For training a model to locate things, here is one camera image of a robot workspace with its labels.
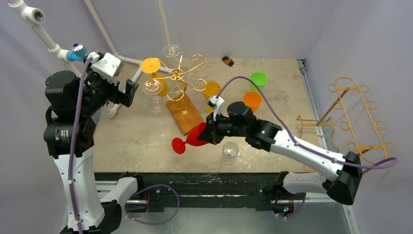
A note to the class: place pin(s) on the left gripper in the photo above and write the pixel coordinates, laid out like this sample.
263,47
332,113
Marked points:
117,96

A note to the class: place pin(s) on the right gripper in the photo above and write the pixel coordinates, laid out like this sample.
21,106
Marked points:
211,128

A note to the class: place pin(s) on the gold wire wine glass rack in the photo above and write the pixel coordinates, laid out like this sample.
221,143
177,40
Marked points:
179,104

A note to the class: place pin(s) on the red plastic goblet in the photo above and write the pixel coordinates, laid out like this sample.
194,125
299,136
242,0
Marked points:
179,146

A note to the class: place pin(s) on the yellow plastic goblet front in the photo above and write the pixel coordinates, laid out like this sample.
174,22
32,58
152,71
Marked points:
152,66

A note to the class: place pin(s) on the yellow plastic goblet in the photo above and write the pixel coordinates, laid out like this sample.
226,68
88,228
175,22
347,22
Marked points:
152,66
212,88

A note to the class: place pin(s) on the ribbed clear wine glass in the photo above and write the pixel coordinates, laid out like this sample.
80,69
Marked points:
173,52

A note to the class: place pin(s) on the green plastic cup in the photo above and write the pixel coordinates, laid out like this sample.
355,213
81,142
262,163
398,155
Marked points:
260,79

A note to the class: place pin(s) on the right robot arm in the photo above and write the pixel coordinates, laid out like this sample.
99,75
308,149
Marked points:
337,175

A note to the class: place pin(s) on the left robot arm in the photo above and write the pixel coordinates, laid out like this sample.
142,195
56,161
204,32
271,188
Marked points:
69,136

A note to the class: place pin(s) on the yellow plastic goblet back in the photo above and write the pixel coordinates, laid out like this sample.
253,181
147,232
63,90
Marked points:
212,88

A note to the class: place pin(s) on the orange plastic goblet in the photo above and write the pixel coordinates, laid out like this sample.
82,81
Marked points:
252,100

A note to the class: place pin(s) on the blue tap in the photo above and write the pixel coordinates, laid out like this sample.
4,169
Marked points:
78,52

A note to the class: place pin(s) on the black orange hex key set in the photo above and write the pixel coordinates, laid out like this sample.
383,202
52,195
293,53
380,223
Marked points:
228,61

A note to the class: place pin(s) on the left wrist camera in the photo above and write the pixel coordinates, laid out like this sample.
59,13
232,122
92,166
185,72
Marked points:
107,64

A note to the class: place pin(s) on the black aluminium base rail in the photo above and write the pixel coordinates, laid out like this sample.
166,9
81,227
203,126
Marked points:
261,191

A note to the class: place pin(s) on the gold wall hook rack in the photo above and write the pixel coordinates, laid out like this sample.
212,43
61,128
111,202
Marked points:
351,122

